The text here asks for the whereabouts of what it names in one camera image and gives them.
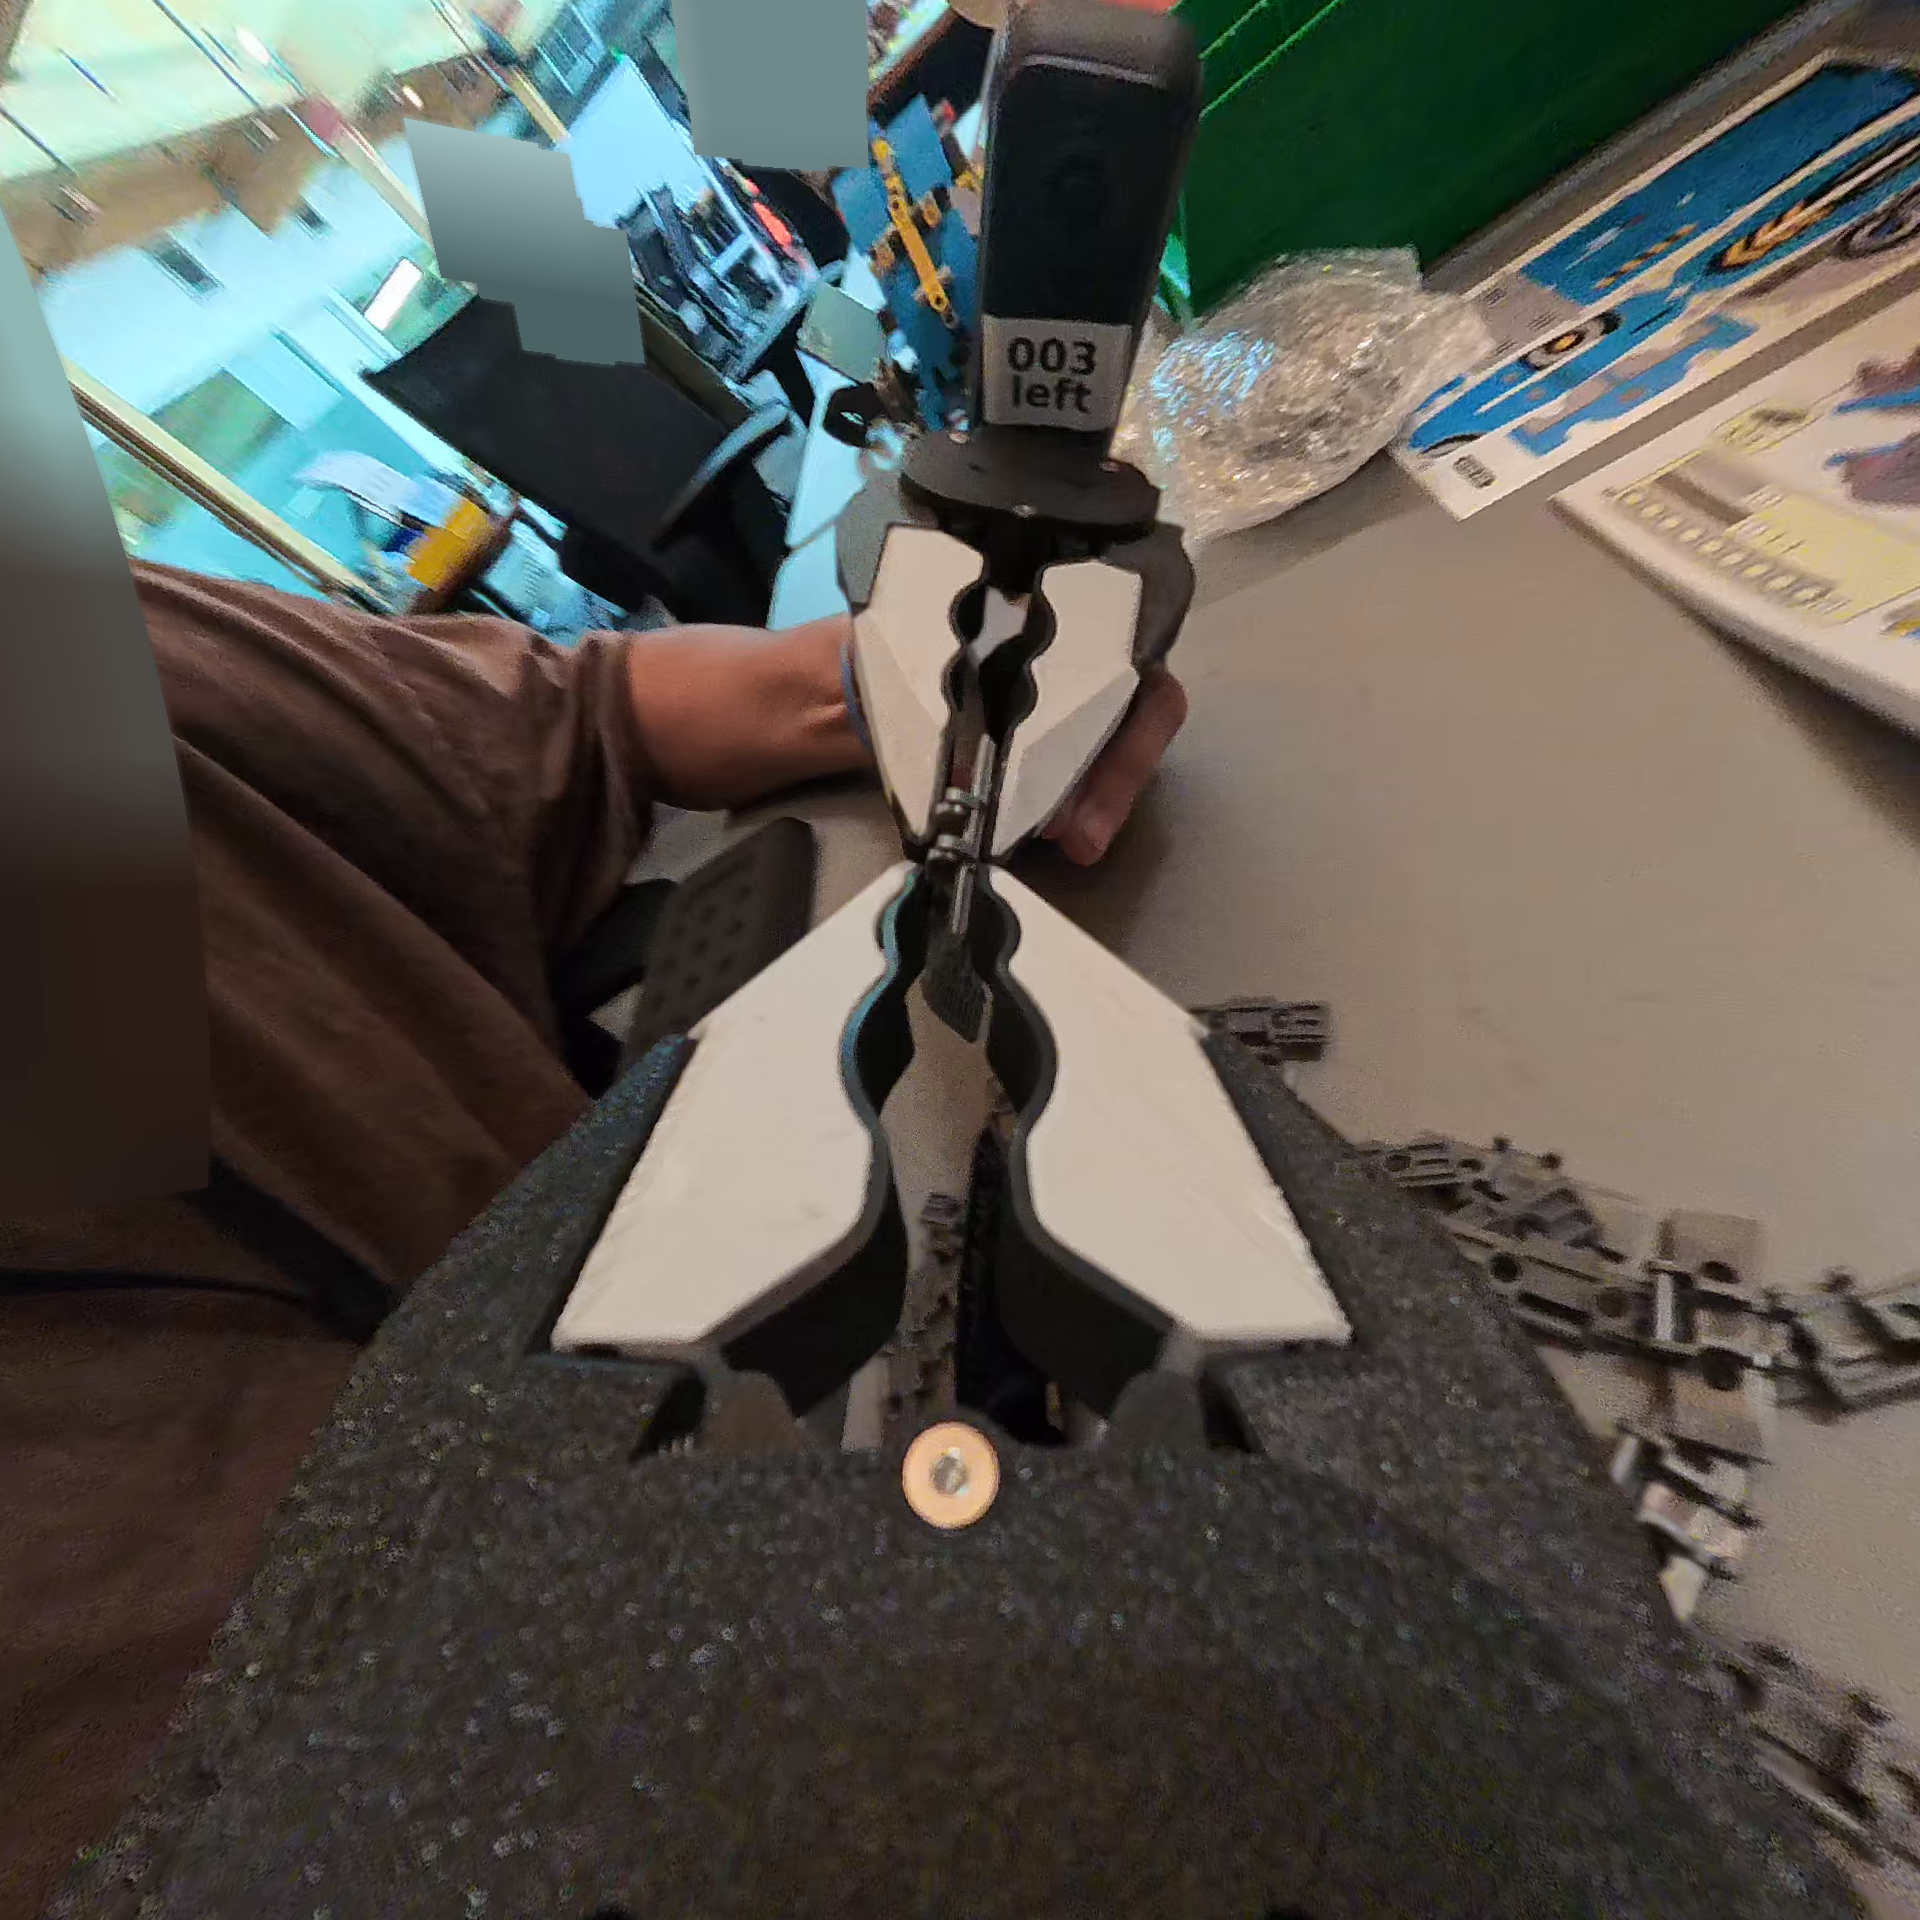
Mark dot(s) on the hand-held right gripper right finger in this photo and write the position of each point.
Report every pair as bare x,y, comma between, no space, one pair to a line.
1185,1184

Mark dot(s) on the grey desk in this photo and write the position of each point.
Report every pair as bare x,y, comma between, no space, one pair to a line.
1500,825

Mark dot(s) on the blue brick model vehicle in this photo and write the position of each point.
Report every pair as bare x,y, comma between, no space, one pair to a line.
916,255

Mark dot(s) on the blue sticker sheet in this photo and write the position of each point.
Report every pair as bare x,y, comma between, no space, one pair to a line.
1681,255

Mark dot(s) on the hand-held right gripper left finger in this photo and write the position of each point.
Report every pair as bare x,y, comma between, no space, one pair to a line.
721,1184

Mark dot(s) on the clear bag of small parts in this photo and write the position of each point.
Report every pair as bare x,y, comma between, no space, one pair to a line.
1291,390

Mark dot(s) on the black perforated foam pad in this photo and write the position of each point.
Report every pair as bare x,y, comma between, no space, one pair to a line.
721,930

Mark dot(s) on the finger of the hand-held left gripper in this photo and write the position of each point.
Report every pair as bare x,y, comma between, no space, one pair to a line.
908,662
1088,674

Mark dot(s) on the pile of grey track links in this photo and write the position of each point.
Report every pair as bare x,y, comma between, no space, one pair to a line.
1622,1289

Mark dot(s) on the open instruction booklet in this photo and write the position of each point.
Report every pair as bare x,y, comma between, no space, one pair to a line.
1771,539

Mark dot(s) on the green plastic bin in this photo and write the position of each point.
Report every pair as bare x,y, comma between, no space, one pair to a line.
1425,120

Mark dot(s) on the yellow bin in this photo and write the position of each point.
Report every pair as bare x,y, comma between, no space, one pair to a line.
452,542

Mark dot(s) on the person's left hand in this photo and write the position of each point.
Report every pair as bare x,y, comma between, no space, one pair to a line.
1133,765

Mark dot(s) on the blue wristband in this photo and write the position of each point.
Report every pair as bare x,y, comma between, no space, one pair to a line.
855,697

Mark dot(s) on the person's left forearm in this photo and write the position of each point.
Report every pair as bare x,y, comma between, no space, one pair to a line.
735,705

